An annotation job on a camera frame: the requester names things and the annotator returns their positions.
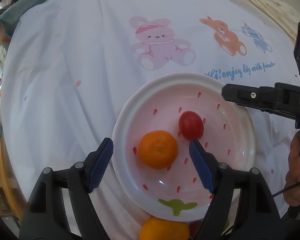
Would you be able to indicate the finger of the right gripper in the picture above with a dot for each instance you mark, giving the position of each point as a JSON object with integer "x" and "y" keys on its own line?
{"x": 261, "y": 98}

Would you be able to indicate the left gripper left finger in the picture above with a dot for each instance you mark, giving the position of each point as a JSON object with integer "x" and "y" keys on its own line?
{"x": 45, "y": 215}

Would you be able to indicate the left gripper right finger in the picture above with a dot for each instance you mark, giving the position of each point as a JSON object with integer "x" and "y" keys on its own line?
{"x": 257, "y": 216}

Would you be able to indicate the right hand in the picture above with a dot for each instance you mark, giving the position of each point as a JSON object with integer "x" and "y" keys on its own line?
{"x": 292, "y": 197}

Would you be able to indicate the wooden rack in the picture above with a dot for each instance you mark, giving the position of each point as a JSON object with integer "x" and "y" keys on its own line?
{"x": 12, "y": 202}

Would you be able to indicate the red cherry tomato on plate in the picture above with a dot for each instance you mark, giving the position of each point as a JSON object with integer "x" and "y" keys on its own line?
{"x": 191, "y": 126}

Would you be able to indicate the pink strawberry pattern plate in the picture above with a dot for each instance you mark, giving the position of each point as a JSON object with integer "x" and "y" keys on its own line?
{"x": 176, "y": 192}

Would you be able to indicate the yellow patterned blanket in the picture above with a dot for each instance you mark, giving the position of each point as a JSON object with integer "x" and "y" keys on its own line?
{"x": 285, "y": 16}

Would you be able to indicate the small mandarin on plate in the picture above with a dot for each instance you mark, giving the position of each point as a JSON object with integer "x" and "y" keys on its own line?
{"x": 158, "y": 149}

